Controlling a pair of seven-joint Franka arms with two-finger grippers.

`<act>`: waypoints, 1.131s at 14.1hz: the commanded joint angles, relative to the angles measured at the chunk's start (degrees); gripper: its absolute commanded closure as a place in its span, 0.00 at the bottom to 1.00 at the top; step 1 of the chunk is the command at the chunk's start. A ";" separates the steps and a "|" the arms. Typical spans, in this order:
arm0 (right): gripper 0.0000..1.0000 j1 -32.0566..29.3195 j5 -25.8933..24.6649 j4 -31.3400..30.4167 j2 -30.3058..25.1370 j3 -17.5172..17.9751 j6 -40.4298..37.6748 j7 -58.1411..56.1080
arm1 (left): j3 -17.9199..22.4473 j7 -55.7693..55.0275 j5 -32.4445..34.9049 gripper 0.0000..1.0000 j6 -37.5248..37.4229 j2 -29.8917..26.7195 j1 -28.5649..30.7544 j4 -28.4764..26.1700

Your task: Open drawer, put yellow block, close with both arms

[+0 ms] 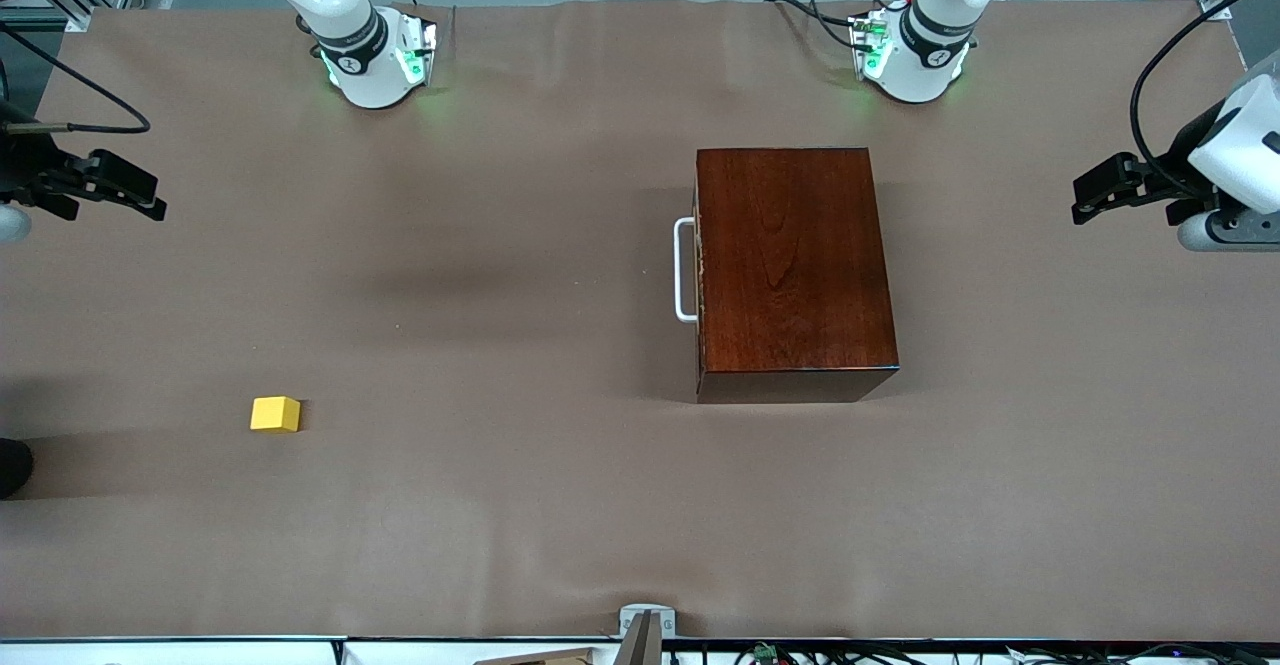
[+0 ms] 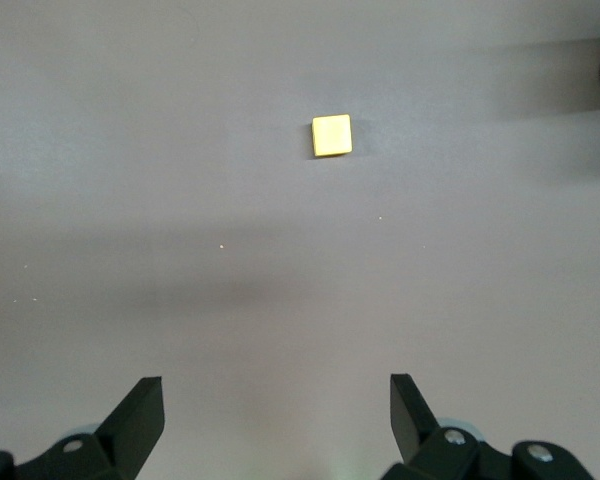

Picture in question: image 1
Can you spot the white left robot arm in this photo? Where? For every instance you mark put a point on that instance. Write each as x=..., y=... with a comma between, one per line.
x=925, y=70

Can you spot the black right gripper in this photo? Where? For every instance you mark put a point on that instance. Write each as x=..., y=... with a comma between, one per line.
x=28, y=167

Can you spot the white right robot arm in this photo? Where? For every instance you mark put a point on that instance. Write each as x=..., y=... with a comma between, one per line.
x=365, y=75

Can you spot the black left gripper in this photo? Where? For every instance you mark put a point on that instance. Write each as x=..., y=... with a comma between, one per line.
x=1181, y=174

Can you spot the black round object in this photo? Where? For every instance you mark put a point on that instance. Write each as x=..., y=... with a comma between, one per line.
x=14, y=467

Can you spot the yellow block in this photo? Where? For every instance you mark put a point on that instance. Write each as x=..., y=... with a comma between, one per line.
x=274, y=413

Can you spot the grey metal bracket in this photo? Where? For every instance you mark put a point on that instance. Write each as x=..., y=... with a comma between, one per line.
x=648, y=617

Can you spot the brown table mat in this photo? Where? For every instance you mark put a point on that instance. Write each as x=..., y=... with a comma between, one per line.
x=500, y=495

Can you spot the dark wooden drawer cabinet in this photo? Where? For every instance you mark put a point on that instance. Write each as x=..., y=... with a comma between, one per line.
x=795, y=265

